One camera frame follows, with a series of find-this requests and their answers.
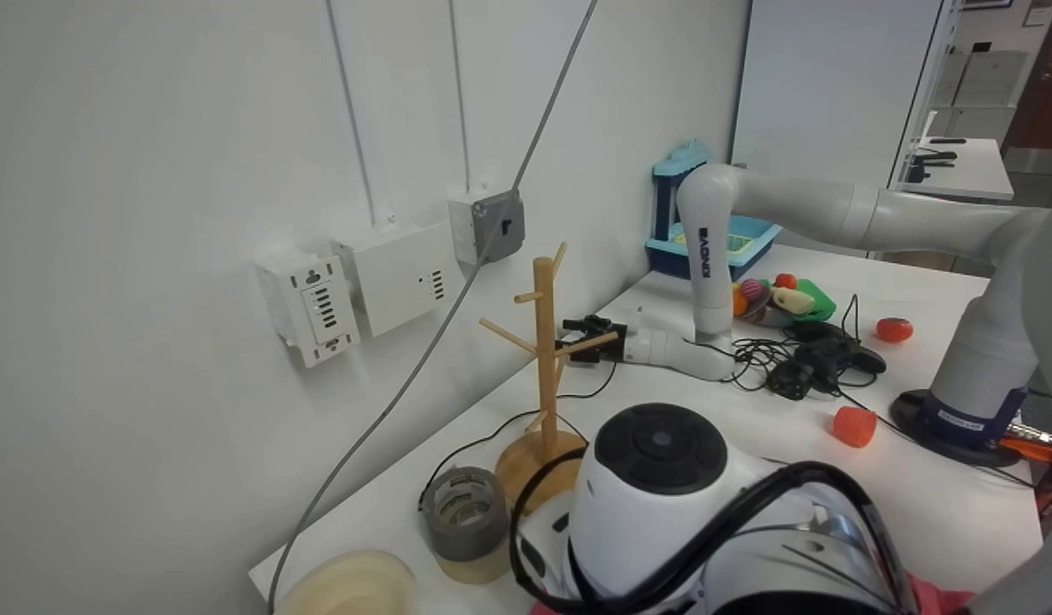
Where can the orange spring clamp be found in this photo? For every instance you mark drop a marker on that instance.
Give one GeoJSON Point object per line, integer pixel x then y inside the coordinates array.
{"type": "Point", "coordinates": [1033, 447]}

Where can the grey duct tape roll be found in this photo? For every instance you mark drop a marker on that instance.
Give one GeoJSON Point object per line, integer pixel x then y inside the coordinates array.
{"type": "Point", "coordinates": [445, 528]}

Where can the wooden mug tree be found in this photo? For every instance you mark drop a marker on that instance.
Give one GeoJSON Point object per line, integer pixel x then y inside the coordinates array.
{"type": "Point", "coordinates": [543, 344]}

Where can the orange toy fruit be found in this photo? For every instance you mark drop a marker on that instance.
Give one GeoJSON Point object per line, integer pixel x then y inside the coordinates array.
{"type": "Point", "coordinates": [747, 298]}

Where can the white jointed support arm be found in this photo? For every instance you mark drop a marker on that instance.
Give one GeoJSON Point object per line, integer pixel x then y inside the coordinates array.
{"type": "Point", "coordinates": [708, 228]}

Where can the cream bowl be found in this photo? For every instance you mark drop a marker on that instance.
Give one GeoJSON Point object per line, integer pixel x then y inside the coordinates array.
{"type": "Point", "coordinates": [343, 586]}

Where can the white wall conduit pipe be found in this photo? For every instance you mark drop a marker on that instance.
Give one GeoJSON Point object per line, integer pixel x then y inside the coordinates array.
{"type": "Point", "coordinates": [349, 113]}
{"type": "Point", "coordinates": [458, 89]}

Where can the grey junction box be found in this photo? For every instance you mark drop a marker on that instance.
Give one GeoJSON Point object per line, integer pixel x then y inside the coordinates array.
{"type": "Point", "coordinates": [486, 228]}

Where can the plain white wall box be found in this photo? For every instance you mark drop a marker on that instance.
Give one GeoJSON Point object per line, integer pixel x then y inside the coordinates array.
{"type": "Point", "coordinates": [401, 279]}

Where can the white socket box with sticker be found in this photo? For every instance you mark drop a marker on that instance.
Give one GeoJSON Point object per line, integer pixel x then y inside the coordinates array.
{"type": "Point", "coordinates": [324, 310]}

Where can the beige tape roll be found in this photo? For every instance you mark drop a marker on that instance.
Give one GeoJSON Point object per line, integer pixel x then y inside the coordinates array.
{"type": "Point", "coordinates": [494, 566]}

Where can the small black end device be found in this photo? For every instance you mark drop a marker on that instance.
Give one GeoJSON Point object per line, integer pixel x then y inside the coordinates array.
{"type": "Point", "coordinates": [597, 338]}

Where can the red round toy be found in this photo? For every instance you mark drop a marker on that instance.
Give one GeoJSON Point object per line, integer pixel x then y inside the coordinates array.
{"type": "Point", "coordinates": [894, 328]}

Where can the white background table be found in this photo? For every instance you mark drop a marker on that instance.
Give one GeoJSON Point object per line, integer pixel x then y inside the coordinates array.
{"type": "Point", "coordinates": [965, 173]}

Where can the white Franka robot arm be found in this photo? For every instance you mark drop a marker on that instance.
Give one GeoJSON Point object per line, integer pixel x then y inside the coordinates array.
{"type": "Point", "coordinates": [649, 500]}

